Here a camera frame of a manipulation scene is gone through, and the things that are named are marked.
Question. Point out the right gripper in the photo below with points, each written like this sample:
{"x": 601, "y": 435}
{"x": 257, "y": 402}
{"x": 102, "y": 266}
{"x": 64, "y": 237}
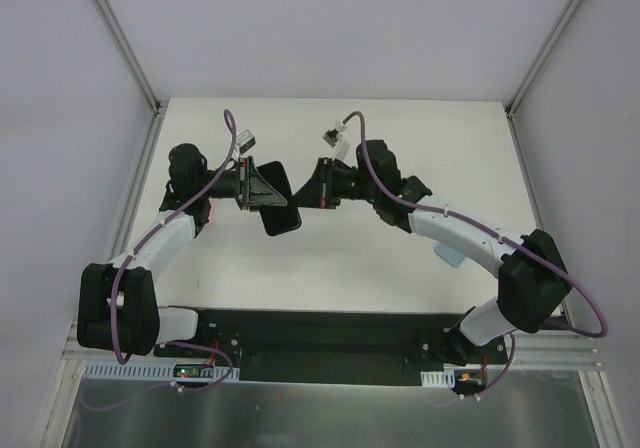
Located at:
{"x": 324, "y": 183}

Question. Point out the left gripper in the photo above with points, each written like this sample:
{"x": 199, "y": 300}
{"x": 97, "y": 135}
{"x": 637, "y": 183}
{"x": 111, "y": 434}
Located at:
{"x": 245, "y": 183}

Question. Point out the pink phone case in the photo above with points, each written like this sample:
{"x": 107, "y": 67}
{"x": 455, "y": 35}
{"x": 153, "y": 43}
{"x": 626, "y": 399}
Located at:
{"x": 211, "y": 215}

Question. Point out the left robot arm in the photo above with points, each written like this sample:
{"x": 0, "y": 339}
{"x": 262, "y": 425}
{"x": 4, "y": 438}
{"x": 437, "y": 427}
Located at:
{"x": 118, "y": 308}

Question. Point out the phone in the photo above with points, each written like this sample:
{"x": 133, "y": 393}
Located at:
{"x": 450, "y": 256}

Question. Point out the white cable duct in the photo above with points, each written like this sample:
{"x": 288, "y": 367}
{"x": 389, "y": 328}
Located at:
{"x": 438, "y": 379}
{"x": 159, "y": 371}

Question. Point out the right white cable duct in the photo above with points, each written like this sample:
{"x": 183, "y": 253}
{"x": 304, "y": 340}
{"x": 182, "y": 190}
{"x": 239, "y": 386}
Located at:
{"x": 438, "y": 379}

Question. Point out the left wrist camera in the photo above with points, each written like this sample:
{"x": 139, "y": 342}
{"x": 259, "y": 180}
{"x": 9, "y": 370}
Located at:
{"x": 245, "y": 140}

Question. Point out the black phone case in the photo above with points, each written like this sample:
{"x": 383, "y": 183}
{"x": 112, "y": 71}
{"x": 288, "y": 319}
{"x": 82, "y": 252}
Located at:
{"x": 280, "y": 215}

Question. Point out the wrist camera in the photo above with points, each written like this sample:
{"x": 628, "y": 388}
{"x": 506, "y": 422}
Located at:
{"x": 245, "y": 140}
{"x": 336, "y": 141}

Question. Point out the left white cable duct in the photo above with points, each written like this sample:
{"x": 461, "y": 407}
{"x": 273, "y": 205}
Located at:
{"x": 159, "y": 371}

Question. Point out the aluminium frame rail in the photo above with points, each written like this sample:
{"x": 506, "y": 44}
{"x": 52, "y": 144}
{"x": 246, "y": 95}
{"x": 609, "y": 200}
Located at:
{"x": 547, "y": 350}

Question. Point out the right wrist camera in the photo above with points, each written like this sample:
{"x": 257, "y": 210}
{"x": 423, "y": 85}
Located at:
{"x": 336, "y": 141}

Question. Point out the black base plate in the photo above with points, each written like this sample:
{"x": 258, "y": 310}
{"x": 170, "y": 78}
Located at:
{"x": 371, "y": 349}

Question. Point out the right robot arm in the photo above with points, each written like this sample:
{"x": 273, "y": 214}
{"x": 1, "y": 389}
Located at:
{"x": 530, "y": 285}

